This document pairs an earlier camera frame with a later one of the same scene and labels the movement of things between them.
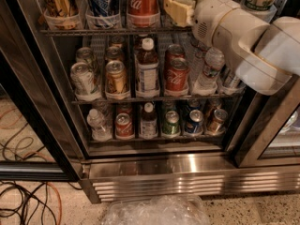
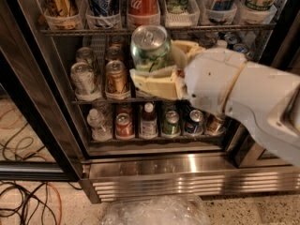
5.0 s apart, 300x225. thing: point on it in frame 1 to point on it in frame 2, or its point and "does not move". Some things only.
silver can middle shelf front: [82, 79] does not move
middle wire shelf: [85, 102] does not move
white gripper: [208, 20] to [208, 80]
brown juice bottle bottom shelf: [148, 126] does not move
